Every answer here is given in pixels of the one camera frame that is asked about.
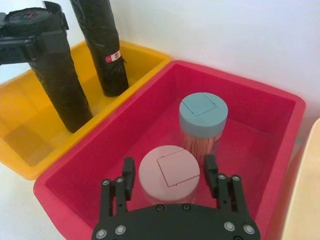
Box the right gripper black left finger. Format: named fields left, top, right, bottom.
left=99, top=156, right=137, bottom=220

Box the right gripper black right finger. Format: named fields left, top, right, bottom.
left=203, top=154, right=250, bottom=221

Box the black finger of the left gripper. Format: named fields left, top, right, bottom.
left=0, top=30, right=67, bottom=66
left=59, top=12, right=70, bottom=31

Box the black roll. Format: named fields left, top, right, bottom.
left=69, top=0, right=130, bottom=98
left=3, top=0, right=94, bottom=134

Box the clear jar with pink lid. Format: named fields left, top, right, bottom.
left=137, top=144, right=201, bottom=209

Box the black wrapped roll, red label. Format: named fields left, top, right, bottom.
left=69, top=0, right=130, bottom=98

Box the red plastic bin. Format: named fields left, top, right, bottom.
left=32, top=59, right=307, bottom=240

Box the toothpick jar with blue lid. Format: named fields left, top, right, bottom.
left=178, top=92, right=229, bottom=164

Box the cream plastic bin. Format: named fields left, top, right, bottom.
left=279, top=121, right=320, bottom=240

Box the yellow plastic bin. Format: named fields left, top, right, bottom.
left=0, top=39, right=172, bottom=181

